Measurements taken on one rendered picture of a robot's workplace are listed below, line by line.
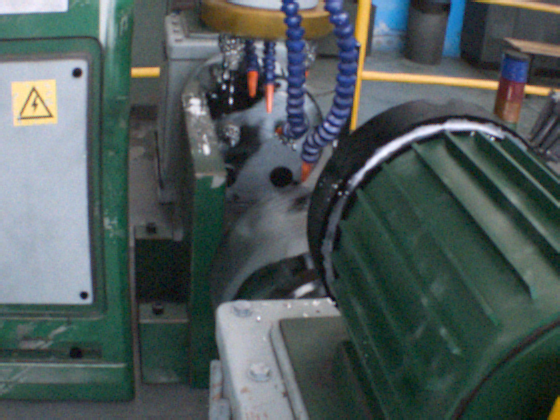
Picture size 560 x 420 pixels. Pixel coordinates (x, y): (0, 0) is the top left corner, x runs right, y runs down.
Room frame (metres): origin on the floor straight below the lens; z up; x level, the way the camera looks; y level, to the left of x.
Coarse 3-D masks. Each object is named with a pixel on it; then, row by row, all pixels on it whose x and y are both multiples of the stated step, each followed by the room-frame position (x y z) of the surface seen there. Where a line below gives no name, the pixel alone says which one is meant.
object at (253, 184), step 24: (216, 72) 1.21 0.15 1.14; (240, 72) 1.17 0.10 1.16; (216, 96) 1.14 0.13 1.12; (240, 96) 1.15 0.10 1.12; (264, 96) 1.16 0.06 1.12; (312, 96) 1.19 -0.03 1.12; (216, 120) 1.14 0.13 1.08; (240, 120) 1.15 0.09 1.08; (264, 120) 1.16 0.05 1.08; (312, 120) 1.19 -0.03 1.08; (240, 144) 1.15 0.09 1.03; (264, 144) 1.16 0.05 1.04; (288, 144) 1.14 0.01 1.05; (240, 168) 1.15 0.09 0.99; (264, 168) 1.16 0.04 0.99; (288, 168) 1.17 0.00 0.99; (312, 168) 1.19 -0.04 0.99; (240, 192) 1.16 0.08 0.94; (264, 192) 1.17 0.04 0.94
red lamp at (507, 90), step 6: (504, 78) 1.36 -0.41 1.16; (498, 84) 1.38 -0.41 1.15; (504, 84) 1.36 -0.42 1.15; (510, 84) 1.35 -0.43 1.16; (516, 84) 1.35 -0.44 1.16; (522, 84) 1.36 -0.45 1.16; (498, 90) 1.37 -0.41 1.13; (504, 90) 1.36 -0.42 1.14; (510, 90) 1.35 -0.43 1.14; (516, 90) 1.35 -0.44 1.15; (522, 90) 1.36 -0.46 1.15; (498, 96) 1.37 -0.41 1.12; (504, 96) 1.36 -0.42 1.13; (510, 96) 1.35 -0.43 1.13; (516, 96) 1.35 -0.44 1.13; (522, 96) 1.36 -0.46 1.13
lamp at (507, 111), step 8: (496, 96) 1.38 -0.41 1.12; (496, 104) 1.37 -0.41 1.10; (504, 104) 1.36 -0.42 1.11; (512, 104) 1.35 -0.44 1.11; (520, 104) 1.36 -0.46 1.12; (496, 112) 1.37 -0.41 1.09; (504, 112) 1.35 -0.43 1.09; (512, 112) 1.35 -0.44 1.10; (504, 120) 1.35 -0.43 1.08; (512, 120) 1.35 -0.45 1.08
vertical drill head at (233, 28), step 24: (216, 0) 0.92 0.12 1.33; (240, 0) 0.89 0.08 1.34; (264, 0) 0.88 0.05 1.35; (312, 0) 0.92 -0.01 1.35; (216, 24) 0.88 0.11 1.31; (240, 24) 0.86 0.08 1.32; (264, 24) 0.86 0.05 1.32; (312, 24) 0.88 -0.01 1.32; (240, 48) 0.90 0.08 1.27; (312, 48) 0.92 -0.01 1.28
